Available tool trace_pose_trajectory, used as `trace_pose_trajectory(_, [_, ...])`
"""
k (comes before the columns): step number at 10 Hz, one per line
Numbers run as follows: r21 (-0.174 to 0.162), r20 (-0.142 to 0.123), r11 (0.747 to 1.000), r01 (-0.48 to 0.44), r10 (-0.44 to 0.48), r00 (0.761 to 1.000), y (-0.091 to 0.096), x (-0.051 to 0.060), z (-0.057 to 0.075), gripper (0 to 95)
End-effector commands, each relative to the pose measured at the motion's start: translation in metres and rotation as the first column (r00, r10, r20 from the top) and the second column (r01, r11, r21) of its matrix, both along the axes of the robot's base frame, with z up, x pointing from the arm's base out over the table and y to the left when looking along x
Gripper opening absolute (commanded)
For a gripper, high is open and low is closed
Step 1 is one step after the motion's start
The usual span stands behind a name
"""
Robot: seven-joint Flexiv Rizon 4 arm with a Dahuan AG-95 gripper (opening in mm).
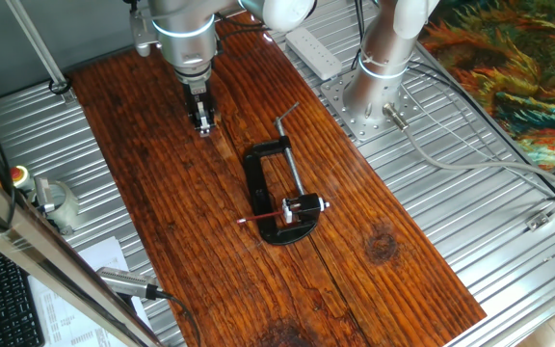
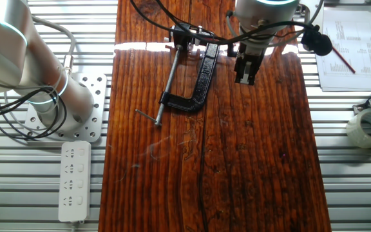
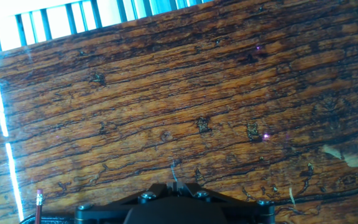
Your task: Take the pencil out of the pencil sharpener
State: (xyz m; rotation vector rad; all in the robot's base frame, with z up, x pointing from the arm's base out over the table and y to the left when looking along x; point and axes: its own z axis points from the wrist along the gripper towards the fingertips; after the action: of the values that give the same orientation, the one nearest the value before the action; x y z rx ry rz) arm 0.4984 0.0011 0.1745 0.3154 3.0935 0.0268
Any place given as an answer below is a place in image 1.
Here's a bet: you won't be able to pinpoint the black keyboard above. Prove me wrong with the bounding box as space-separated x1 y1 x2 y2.
0 233 46 347

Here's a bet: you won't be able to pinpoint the white power strip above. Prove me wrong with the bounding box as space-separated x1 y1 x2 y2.
284 27 344 82

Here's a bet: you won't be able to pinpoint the aluminium frame post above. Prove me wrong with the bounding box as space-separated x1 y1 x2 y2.
5 0 79 105

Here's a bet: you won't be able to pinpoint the red emergency stop button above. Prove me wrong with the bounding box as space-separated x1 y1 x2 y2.
10 165 36 194

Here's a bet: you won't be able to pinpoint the black camera cable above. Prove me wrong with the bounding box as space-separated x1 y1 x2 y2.
159 288 202 347

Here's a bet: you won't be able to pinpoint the black pencil sharpener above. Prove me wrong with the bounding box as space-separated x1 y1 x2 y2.
280 192 330 226

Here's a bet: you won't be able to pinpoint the wrist camera on silver bracket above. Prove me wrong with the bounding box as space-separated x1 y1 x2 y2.
129 0 163 58

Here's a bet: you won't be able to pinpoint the brown wooden board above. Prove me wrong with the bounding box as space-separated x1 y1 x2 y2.
67 9 489 347

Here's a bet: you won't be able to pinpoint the black base cable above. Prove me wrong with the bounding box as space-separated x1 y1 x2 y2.
352 0 555 199

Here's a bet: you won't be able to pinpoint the black C-clamp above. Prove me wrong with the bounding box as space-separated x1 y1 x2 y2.
242 100 325 247

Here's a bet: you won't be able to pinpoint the printed paper sheets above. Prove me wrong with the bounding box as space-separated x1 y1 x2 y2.
26 235 156 347

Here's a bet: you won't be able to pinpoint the red pencil with eraser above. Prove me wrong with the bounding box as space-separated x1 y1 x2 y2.
236 207 286 226

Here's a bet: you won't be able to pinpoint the colourful painted cloth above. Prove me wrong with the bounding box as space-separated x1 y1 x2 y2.
419 0 555 170

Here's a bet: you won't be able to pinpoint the silver metal bracket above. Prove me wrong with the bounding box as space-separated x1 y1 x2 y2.
33 175 57 214

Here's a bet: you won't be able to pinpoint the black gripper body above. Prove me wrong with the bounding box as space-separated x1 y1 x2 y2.
183 76 217 111

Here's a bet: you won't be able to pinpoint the steel frame bar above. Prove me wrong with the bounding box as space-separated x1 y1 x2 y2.
0 153 163 347

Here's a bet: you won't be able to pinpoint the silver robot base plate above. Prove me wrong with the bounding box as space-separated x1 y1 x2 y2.
319 69 426 144

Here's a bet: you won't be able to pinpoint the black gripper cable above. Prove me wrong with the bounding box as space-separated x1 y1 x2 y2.
213 13 270 42

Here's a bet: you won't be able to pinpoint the thick grey cable with connector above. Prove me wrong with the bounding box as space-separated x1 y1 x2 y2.
382 102 555 194

